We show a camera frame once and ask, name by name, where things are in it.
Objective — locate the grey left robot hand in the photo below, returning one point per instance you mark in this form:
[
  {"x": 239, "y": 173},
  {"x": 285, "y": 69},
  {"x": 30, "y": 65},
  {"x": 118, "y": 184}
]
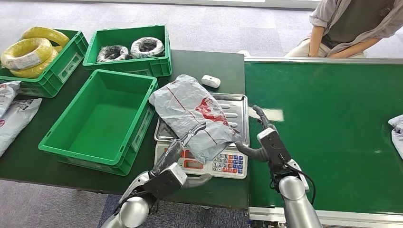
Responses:
[{"x": 168, "y": 155}]

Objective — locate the small white plastic case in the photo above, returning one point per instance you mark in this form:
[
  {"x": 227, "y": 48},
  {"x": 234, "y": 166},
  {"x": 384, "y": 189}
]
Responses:
[{"x": 211, "y": 81}]

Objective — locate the green crate holding yellow coils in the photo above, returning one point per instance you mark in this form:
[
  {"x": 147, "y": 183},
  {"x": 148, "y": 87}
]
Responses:
[{"x": 61, "y": 70}]

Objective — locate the white electronic scale steel tray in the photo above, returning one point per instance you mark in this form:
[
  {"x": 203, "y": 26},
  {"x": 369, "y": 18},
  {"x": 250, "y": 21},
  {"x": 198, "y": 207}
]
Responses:
[{"x": 230, "y": 166}]

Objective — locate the grey plastic mailer package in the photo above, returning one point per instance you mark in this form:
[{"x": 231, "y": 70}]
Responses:
[
  {"x": 7, "y": 97},
  {"x": 15, "y": 122},
  {"x": 397, "y": 135}
]

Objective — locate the empty green plastic crate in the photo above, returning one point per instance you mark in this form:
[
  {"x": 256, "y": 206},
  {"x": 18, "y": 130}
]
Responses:
[{"x": 104, "y": 126}]

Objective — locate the person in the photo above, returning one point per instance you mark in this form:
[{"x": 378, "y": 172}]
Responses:
[{"x": 352, "y": 25}]

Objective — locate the green conveyor belt machine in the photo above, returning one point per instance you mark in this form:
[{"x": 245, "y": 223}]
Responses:
[{"x": 330, "y": 141}]

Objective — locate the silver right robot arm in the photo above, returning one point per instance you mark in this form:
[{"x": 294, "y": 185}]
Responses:
[{"x": 297, "y": 207}]

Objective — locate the grey package with red print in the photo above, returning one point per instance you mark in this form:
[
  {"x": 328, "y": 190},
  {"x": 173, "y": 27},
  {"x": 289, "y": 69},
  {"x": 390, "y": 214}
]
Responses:
[{"x": 185, "y": 107}]

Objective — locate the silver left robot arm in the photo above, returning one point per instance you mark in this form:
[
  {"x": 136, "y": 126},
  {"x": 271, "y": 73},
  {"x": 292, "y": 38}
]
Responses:
[{"x": 133, "y": 212}]

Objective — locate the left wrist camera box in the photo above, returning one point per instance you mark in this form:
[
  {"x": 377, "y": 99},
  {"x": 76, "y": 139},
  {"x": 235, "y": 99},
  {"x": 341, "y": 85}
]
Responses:
[{"x": 167, "y": 182}]

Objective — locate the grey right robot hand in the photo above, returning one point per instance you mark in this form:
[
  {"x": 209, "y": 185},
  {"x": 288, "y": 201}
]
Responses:
[{"x": 252, "y": 154}]

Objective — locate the green crate holding black coils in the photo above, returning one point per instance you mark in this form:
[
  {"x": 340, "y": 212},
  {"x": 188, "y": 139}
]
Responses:
[{"x": 126, "y": 66}]

